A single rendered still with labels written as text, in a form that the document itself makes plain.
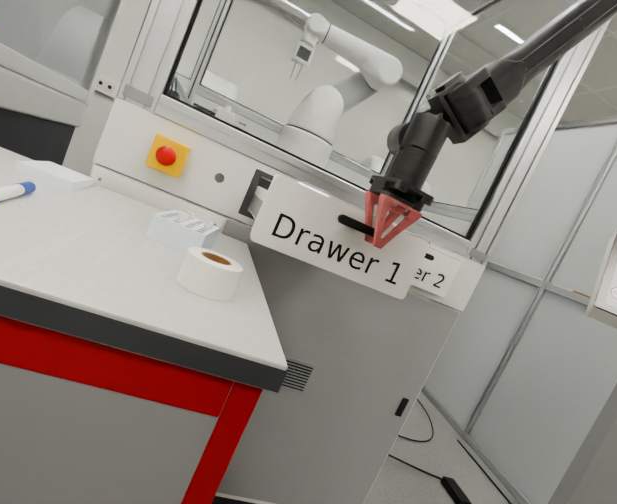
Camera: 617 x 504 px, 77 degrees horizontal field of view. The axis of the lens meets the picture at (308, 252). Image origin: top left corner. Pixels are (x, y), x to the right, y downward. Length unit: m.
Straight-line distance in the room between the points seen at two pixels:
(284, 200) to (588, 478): 1.13
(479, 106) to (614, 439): 1.01
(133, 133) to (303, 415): 0.83
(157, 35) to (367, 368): 0.95
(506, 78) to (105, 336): 0.60
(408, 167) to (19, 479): 0.56
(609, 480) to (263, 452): 0.91
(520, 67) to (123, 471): 0.69
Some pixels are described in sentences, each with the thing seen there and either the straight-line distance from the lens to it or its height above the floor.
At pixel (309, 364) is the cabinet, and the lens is 1.08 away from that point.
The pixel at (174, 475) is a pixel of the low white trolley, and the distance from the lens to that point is 0.45.
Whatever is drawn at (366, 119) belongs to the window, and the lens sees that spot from 1.01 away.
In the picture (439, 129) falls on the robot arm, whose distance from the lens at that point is 0.61.
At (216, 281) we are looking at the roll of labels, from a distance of 0.45.
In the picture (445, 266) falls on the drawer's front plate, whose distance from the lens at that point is 1.11.
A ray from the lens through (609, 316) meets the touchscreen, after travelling 1.22.
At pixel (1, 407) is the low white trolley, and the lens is 0.44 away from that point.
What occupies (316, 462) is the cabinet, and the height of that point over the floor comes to 0.23.
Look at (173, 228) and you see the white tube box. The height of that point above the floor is 0.79.
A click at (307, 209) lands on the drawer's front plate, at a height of 0.90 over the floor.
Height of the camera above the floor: 0.91
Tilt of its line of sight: 7 degrees down
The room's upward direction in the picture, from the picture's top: 24 degrees clockwise
